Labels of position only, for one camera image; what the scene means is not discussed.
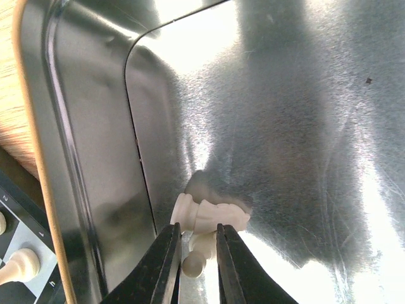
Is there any white chess pawn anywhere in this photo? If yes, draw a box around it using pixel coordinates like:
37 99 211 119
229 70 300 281
182 232 216 278
0 212 7 235

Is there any black and white chessboard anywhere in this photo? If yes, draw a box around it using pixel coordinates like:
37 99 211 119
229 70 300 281
1 149 66 303

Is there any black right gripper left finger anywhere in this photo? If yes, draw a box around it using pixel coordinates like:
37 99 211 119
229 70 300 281
102 223 182 304

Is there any gold-rimmed metal tin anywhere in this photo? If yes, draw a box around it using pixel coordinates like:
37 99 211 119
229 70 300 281
16 1 404 303

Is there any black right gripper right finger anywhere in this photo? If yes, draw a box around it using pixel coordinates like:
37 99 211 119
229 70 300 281
216 224 296 303

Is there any white chess rook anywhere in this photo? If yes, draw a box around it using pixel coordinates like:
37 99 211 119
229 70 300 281
1 248 41 285

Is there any white chess knight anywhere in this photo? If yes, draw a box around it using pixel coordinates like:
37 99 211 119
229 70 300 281
170 193 251 235

